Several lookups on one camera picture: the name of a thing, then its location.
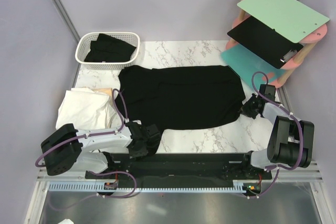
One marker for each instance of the white paper scrap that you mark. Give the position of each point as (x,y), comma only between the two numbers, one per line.
(66,221)

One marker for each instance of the green mint board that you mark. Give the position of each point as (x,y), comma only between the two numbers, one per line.
(289,18)

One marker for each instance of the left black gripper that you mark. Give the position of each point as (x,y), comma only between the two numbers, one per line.
(141,152)

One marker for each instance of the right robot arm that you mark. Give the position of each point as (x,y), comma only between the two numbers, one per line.
(291,140)

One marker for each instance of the teal cutting board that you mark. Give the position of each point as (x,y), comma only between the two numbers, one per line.
(245,64)

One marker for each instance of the white plastic laundry basket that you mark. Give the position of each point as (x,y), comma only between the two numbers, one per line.
(84,47)

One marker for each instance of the folded white t shirt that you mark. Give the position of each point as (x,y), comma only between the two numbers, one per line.
(86,109)

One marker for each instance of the pink wooden shelf rack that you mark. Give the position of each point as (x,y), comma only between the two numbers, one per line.
(308,43)

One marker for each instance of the black clipboard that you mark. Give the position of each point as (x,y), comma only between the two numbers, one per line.
(264,41)

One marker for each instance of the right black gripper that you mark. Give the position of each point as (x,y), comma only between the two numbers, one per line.
(244,109)

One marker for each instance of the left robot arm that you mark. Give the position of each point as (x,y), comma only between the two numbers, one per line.
(69,148)

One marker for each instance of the white slotted cable duct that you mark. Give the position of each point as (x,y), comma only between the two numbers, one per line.
(103,187)

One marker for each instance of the black t shirt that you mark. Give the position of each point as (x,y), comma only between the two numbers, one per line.
(181,98)

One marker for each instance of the black t shirts in basket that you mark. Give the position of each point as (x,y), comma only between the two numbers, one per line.
(109,49)

